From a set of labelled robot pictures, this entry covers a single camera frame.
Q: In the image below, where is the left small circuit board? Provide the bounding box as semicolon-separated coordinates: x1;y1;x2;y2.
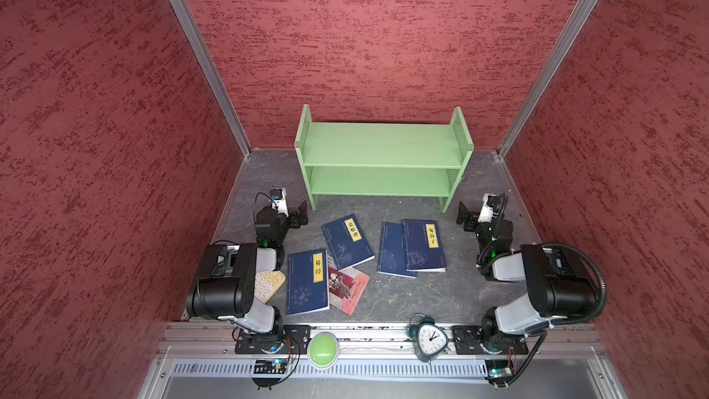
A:
251;359;290;389

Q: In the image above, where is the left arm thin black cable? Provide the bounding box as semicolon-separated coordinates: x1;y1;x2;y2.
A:
253;191;278;223

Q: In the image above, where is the cream yellow calculator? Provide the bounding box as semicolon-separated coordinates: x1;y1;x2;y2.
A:
255;271;286;304

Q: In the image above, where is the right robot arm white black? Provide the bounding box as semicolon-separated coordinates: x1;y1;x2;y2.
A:
456;194;609;354

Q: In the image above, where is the blue book centre yellow label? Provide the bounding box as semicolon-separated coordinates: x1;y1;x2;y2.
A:
321;214;375;271

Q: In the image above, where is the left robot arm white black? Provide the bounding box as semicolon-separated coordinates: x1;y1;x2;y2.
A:
186;199;308;352

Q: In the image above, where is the blue book Guiguzi yellow label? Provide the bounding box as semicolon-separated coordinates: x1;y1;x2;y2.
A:
402;219;447;273

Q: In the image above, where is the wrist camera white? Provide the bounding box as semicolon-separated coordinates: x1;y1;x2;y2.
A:
477;193;499;223
269;188;289;216

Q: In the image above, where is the green round push button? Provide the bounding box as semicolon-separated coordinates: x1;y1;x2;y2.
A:
308;332;340;371

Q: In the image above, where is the teal triangular alarm clock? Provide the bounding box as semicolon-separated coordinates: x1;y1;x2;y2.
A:
408;313;450;363

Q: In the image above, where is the right small circuit board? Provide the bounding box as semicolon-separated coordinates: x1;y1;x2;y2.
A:
485;359;515;386

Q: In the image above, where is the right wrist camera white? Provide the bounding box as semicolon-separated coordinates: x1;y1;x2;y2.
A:
477;193;499;223

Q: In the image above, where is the green wooden two-tier shelf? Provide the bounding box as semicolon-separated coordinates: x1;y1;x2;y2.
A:
295;105;475;212

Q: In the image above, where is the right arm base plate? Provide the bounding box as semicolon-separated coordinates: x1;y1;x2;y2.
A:
452;325;529;356

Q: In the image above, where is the blue book Xiaolin Guangji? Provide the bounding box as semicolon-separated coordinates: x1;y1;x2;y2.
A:
377;222;417;279

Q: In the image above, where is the blue book Yijing yellow label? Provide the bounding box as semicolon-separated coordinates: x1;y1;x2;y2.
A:
286;249;330;316

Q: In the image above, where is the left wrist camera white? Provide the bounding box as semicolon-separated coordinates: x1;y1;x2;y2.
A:
269;188;289;216

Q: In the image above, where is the red magazine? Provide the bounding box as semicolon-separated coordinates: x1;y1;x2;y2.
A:
327;256;369;316

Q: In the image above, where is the small circuit board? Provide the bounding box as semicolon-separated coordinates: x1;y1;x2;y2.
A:
485;359;515;386
251;359;290;389

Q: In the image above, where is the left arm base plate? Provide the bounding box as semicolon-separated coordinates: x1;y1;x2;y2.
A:
234;324;312;356

